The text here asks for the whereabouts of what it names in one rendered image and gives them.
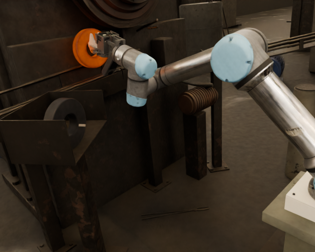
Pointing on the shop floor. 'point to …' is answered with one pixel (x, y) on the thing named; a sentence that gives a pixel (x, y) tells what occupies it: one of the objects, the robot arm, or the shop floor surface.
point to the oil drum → (202, 25)
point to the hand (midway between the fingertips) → (90, 43)
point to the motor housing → (196, 128)
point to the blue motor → (278, 65)
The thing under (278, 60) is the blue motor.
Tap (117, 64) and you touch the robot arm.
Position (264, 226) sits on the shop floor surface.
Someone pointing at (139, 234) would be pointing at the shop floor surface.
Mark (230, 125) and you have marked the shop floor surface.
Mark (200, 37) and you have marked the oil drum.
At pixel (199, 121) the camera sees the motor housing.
